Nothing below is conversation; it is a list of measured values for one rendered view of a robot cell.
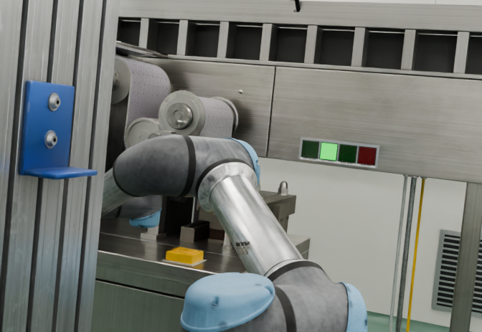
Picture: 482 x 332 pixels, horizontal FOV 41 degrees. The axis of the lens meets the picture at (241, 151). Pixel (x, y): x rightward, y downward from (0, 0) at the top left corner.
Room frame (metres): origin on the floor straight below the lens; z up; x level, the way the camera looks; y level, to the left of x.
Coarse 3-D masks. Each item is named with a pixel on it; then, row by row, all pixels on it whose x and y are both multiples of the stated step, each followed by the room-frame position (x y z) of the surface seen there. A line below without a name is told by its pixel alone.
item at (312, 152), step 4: (304, 144) 2.04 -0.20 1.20; (308, 144) 2.04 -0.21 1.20; (312, 144) 2.03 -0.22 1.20; (316, 144) 2.03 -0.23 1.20; (304, 148) 2.04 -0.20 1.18; (308, 148) 2.03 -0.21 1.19; (312, 148) 2.03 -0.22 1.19; (316, 148) 2.03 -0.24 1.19; (304, 152) 2.04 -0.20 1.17; (308, 152) 2.03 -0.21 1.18; (312, 152) 2.03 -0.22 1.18; (316, 152) 2.03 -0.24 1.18; (308, 156) 2.03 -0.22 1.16; (312, 156) 2.03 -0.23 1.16; (316, 156) 2.02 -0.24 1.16
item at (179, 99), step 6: (180, 96) 1.84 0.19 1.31; (174, 102) 1.84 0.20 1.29; (180, 102) 1.84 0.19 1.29; (186, 102) 1.83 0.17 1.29; (192, 102) 1.82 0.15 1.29; (168, 108) 1.85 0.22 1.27; (192, 108) 1.82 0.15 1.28; (198, 114) 1.81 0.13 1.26; (192, 120) 1.82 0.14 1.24; (198, 120) 1.81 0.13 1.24; (168, 126) 1.85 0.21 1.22; (192, 126) 1.82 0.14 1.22; (180, 132) 1.83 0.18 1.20; (186, 132) 1.83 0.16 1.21
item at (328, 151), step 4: (324, 144) 2.02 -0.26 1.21; (328, 144) 2.01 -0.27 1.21; (332, 144) 2.01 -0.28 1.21; (336, 144) 2.00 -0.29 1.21; (324, 148) 2.02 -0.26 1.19; (328, 148) 2.01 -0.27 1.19; (332, 148) 2.01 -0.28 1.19; (336, 148) 2.00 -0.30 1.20; (324, 152) 2.02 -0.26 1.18; (328, 152) 2.01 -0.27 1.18; (332, 152) 2.01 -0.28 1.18; (324, 156) 2.02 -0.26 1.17; (328, 156) 2.01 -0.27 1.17; (332, 156) 2.01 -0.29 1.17
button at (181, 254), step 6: (168, 252) 1.54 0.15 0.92; (174, 252) 1.54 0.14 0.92; (180, 252) 1.54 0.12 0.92; (186, 252) 1.55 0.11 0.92; (192, 252) 1.55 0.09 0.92; (198, 252) 1.56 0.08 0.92; (168, 258) 1.54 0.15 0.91; (174, 258) 1.54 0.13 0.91; (180, 258) 1.53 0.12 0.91; (186, 258) 1.53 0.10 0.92; (192, 258) 1.53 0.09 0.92; (198, 258) 1.56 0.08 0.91
